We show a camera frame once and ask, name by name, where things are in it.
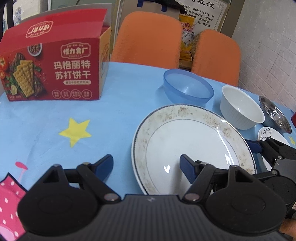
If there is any white floral deep plate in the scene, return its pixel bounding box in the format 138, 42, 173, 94
257, 127, 291, 171

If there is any stainless steel bowl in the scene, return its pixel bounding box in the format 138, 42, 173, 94
258, 96, 292, 135

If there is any large gold-rimmed white plate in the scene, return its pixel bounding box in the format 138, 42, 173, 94
132, 104, 257, 196

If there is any right hand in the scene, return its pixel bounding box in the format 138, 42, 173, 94
280, 219, 296, 239

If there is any white ribbed ceramic bowl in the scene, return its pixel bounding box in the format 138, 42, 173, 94
220, 85, 265, 130

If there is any blue translucent plastic bowl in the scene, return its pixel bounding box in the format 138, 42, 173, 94
163, 69, 214, 106

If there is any right orange chair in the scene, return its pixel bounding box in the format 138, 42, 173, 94
191, 29, 241, 87

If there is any orange chair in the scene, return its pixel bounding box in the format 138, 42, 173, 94
111, 11, 183, 69
191, 29, 241, 87

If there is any red cracker box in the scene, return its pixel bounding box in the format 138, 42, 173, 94
1, 6, 111, 101

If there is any left orange chair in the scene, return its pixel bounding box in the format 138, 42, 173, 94
111, 11, 183, 69

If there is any white poster with text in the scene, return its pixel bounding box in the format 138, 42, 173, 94
178, 0, 230, 36

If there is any yellow snack bag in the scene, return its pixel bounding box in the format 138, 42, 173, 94
179, 14, 197, 61

